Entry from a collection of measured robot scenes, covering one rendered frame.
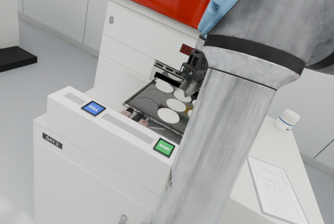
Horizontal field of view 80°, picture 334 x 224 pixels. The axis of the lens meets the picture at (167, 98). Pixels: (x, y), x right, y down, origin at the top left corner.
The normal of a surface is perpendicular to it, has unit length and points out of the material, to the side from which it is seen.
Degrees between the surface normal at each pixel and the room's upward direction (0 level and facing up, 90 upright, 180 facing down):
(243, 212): 90
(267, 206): 0
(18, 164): 0
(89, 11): 90
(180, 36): 90
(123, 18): 90
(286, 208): 0
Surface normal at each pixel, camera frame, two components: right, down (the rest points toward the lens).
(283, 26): -0.06, 0.18
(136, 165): -0.35, 0.40
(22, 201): 0.32, -0.80
